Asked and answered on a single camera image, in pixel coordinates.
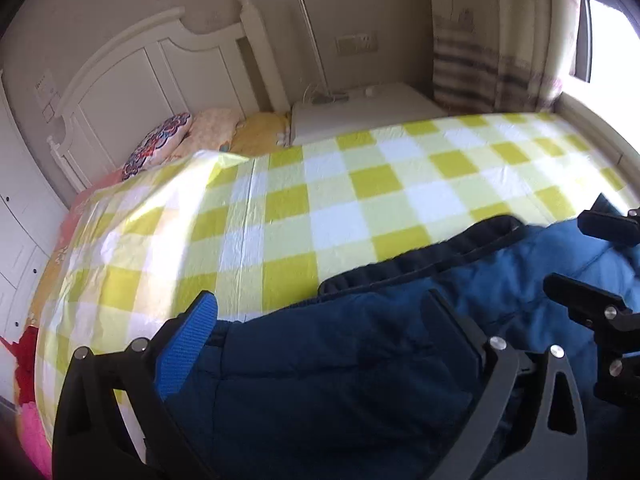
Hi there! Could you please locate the blue puffer jacket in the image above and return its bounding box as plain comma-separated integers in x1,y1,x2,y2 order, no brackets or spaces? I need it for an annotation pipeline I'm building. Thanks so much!
165,195,640,480

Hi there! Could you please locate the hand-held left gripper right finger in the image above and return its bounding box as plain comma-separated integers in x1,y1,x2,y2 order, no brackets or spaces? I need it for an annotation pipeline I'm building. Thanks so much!
421,287,588,480

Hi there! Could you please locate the white windowsill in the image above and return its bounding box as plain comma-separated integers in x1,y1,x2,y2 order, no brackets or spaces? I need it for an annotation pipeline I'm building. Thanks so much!
555,87,640,172

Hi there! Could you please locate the white nightstand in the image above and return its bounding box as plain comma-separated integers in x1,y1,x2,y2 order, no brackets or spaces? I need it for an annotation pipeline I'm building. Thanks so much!
290,82,447,147

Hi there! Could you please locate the white bed headboard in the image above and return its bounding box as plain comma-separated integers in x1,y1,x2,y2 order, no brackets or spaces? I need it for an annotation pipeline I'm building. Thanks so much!
47,0,292,194

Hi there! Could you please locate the yellow checkered blanket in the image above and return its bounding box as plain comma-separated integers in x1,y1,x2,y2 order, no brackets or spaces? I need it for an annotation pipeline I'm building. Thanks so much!
35,112,640,421

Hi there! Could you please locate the wall outlet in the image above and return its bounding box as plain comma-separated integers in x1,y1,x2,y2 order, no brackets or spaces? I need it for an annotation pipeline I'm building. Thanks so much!
336,34,377,55

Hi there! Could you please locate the red cloth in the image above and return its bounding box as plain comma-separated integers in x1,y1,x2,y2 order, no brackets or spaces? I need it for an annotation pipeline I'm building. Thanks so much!
0,325,42,407

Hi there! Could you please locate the pink floral bedsheet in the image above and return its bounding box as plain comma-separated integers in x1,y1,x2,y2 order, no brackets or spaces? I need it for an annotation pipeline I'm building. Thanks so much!
35,170,132,332

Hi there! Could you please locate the window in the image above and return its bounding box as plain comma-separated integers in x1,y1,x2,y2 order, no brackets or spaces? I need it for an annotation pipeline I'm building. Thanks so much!
570,0,640,87

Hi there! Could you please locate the white power strip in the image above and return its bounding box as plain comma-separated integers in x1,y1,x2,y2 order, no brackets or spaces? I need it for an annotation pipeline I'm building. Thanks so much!
307,86,382,104

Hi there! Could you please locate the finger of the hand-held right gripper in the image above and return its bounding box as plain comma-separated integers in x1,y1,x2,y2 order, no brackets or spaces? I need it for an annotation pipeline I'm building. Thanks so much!
577,194,640,249
543,272,632,332

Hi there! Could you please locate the sailboat print curtain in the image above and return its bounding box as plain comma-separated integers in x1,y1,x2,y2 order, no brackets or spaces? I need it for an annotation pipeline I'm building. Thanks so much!
427,0,583,114

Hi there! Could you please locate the yellow pillow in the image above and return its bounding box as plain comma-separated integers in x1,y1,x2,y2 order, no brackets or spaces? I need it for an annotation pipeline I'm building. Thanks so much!
230,112,292,156

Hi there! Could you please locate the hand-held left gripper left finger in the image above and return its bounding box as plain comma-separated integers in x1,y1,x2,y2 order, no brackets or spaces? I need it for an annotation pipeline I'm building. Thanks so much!
52,290,220,480

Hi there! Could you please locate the patterned purple pillow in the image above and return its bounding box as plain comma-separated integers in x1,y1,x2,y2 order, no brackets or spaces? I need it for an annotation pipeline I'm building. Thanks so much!
121,112,193,182

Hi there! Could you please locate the cream pillow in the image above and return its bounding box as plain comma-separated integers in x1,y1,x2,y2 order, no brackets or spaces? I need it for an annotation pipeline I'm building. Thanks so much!
175,107,241,158

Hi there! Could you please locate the pink jacket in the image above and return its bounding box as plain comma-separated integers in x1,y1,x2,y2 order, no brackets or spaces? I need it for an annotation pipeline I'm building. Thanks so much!
15,402,54,479

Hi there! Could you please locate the white wardrobe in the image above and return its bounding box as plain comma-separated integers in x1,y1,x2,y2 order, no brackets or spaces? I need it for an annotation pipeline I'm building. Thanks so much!
0,70,69,411

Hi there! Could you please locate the paper wall notice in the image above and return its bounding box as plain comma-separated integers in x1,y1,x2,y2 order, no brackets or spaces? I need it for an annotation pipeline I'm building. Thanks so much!
34,72,57,122

